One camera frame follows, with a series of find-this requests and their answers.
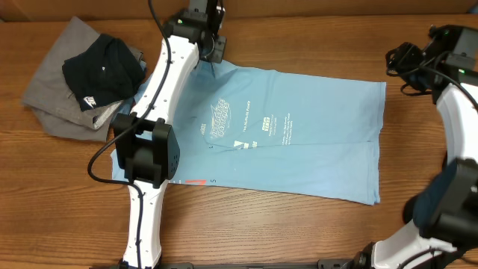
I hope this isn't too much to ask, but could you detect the light blue printed t-shirt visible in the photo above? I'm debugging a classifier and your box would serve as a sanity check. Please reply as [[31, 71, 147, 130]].
[[111, 58, 388, 206]]

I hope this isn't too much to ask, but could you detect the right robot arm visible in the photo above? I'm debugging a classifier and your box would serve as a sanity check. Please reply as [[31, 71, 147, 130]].
[[317, 25, 477, 269]]

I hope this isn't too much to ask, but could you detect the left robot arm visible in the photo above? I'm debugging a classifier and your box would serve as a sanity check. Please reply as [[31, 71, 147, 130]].
[[112, 0, 226, 268]]

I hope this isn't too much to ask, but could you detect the folded teal blue shirt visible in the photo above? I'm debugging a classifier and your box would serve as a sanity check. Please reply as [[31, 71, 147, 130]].
[[112, 60, 147, 120]]

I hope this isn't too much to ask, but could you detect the folded black nike shirt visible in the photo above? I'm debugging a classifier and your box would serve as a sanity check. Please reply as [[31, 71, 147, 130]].
[[62, 34, 145, 111]]

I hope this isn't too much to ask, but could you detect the folded grey shirt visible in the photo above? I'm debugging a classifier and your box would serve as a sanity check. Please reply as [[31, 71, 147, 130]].
[[22, 17, 143, 141]]

